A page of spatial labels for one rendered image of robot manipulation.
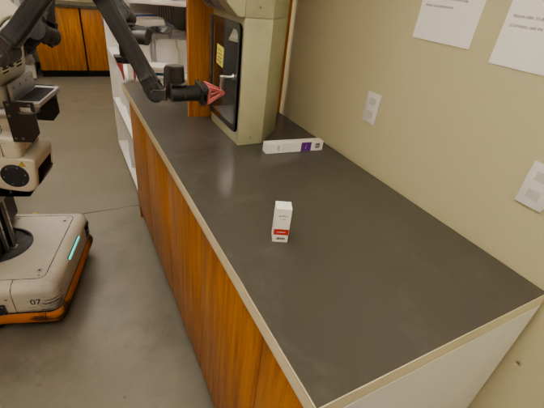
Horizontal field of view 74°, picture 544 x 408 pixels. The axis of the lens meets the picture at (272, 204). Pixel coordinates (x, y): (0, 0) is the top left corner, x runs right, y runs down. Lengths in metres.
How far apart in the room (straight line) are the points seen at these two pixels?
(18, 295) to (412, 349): 1.64
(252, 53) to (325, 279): 0.88
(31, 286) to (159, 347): 0.63
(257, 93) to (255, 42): 0.18
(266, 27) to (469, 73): 0.69
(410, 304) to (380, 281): 0.08
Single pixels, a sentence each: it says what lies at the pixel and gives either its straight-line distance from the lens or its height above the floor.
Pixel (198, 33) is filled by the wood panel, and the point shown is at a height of 1.30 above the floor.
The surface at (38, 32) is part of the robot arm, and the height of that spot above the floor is 1.25.
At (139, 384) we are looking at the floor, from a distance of 1.81.
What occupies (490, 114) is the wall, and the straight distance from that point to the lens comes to 1.17.
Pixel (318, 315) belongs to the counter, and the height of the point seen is 0.94.
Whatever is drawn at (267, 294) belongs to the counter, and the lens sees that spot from 0.81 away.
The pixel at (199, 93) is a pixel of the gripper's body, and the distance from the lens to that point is 1.41.
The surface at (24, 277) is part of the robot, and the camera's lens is 1.99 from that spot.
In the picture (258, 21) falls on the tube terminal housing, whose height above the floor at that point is 1.40.
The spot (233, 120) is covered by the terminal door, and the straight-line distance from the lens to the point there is 1.48.
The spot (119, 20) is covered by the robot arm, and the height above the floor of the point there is 1.37.
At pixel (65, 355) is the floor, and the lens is 1.98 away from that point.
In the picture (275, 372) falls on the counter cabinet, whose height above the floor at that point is 0.80.
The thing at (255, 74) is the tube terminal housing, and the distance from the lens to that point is 1.44.
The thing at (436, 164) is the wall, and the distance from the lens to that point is 1.27.
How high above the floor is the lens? 1.52
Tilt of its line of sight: 31 degrees down
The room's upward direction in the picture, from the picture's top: 7 degrees clockwise
